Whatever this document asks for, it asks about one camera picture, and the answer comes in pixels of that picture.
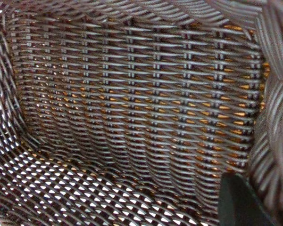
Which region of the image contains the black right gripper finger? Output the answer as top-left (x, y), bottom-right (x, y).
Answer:
top-left (216, 173), bottom-right (277, 226)

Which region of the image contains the dark brown woven basket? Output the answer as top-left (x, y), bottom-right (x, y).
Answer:
top-left (0, 0), bottom-right (283, 226)

